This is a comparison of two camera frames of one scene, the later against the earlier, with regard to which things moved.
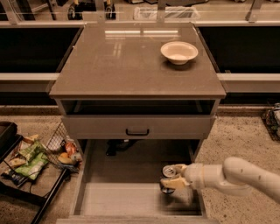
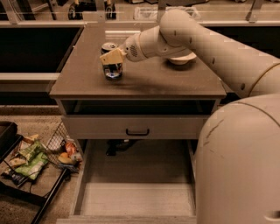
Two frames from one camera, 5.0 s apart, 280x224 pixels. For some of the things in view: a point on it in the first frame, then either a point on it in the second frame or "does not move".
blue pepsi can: (168, 171) -> (112, 71)
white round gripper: (193, 174) -> (131, 50)
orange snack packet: (70, 148) does not move
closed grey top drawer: (136, 127) does not move
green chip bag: (33, 166) does not move
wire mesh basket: (62, 150) does not move
